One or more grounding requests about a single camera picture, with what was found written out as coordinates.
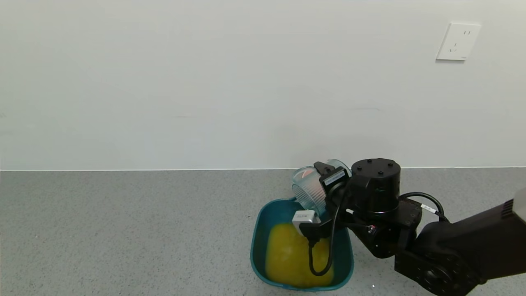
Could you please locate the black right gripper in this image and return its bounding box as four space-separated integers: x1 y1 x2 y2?
313 161 351 205

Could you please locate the clear ribbed plastic cup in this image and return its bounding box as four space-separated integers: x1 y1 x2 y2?
292 159 352 216

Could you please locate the orange juice liquid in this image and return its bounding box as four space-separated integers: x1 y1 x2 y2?
265 222 334 287

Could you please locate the teal square plastic basin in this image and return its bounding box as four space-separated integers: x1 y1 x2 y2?
250 197 354 291

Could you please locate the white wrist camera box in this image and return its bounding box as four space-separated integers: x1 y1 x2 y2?
292 210 321 237

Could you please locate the black camera cable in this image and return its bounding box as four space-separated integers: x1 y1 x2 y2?
307 191 350 277

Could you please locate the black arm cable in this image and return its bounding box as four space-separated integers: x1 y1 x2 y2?
399 192 448 222

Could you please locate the white wall power socket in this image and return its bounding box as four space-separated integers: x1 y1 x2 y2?
436 22 482 61

